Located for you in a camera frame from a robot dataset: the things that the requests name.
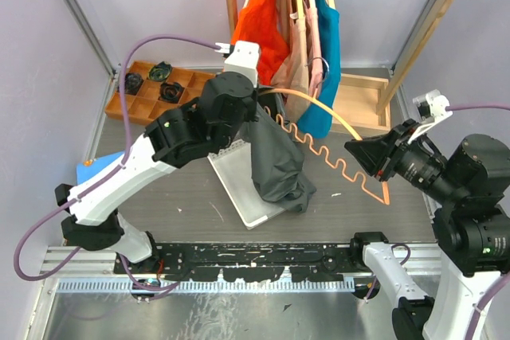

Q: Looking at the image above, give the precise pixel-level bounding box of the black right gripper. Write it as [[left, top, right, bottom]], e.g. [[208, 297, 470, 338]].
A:
[[345, 113, 464, 200]]

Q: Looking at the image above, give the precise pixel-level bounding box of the orange wavy metal hanger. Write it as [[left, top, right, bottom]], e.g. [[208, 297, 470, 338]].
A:
[[262, 73, 390, 205]]

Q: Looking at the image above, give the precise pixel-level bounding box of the teal blue t shirt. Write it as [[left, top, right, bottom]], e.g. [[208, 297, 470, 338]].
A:
[[297, 0, 341, 139]]

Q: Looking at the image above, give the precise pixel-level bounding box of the dark grey t shirt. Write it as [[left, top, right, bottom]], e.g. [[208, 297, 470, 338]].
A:
[[239, 106, 316, 213]]

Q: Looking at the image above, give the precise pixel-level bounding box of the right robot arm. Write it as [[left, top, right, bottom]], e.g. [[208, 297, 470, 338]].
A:
[[345, 120, 509, 339]]

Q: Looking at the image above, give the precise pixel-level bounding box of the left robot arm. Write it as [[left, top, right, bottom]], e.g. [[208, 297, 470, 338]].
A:
[[61, 72, 257, 273]]

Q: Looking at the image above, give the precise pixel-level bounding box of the beige t shirt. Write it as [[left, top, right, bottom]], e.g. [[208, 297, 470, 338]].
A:
[[270, 0, 314, 123]]

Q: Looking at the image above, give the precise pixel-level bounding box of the pink t shirt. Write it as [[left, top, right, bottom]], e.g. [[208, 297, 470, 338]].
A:
[[303, 0, 324, 97]]

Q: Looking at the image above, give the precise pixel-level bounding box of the orange red t shirt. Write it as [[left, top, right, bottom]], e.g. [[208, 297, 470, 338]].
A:
[[231, 0, 289, 85]]

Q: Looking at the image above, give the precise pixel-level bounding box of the wooden clothes rack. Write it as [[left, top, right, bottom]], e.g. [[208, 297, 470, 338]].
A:
[[221, 0, 477, 138]]

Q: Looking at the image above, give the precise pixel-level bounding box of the white plastic basket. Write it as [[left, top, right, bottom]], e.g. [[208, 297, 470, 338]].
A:
[[208, 139, 284, 230]]

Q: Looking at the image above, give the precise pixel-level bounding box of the rolled black sock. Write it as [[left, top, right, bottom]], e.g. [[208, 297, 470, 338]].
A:
[[159, 82, 184, 104]]

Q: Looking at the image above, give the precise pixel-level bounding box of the rolled green sock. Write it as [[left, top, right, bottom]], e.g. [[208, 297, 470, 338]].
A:
[[147, 61, 173, 82]]

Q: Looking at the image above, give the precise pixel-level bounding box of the wooden compartment tray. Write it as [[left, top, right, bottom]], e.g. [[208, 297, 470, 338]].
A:
[[125, 61, 214, 126]]

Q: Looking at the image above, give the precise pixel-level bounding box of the rolled dark sock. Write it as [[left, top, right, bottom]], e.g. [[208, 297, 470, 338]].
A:
[[124, 72, 144, 96]]

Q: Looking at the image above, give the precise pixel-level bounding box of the blue patterned cloth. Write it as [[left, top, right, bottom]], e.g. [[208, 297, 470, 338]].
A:
[[76, 159, 96, 185]]

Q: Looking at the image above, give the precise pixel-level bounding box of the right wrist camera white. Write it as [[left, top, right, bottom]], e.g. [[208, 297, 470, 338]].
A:
[[413, 89, 453, 137]]

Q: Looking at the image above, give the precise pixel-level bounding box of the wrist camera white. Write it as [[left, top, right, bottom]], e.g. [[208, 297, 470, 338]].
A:
[[215, 41, 261, 88], [413, 89, 453, 137]]

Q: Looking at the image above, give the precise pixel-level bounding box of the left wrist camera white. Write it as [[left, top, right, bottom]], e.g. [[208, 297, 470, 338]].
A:
[[215, 41, 261, 88]]

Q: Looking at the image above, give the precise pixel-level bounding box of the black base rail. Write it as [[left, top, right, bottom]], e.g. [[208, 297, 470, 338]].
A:
[[114, 242, 359, 283]]

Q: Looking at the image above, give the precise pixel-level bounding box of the white slotted cable duct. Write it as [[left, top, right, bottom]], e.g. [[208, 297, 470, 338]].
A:
[[56, 277, 355, 294]]

